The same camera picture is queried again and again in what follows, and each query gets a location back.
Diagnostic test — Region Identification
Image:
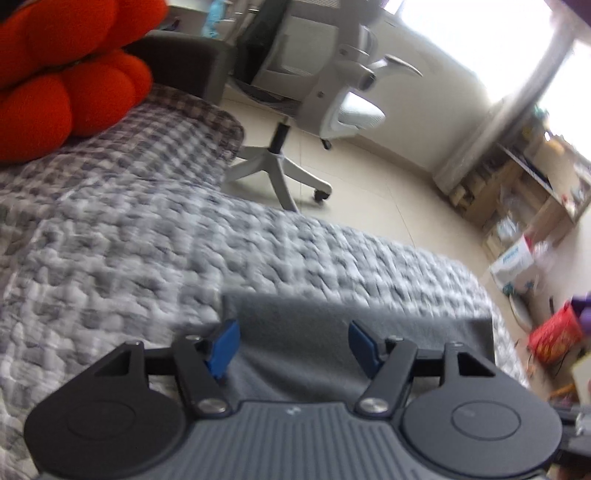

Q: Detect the grey sweatshirt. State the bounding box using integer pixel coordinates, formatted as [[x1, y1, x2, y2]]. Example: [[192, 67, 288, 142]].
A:
[[221, 291, 495, 405]]

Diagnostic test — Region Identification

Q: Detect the wooden shelf unit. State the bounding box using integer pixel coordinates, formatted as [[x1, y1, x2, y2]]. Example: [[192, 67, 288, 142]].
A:
[[449, 108, 590, 260]]

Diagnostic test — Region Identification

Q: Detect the red flower-shaped cushion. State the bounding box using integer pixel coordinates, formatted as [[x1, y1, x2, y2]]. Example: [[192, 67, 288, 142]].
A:
[[1, 0, 168, 165]]

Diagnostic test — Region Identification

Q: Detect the red bag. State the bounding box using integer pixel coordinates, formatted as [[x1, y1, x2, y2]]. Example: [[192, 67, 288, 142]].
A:
[[528, 300, 585, 366]]

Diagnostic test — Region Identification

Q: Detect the white office chair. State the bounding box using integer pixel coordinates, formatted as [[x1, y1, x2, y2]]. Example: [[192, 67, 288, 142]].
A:
[[224, 1, 420, 211]]

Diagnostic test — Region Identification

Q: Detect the white cardboard box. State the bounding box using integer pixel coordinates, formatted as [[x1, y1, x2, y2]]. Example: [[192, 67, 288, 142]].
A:
[[489, 235, 537, 296]]

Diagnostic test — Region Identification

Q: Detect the grey checkered bed quilt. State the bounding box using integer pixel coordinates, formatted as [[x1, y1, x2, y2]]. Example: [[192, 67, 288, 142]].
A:
[[1, 86, 526, 479]]

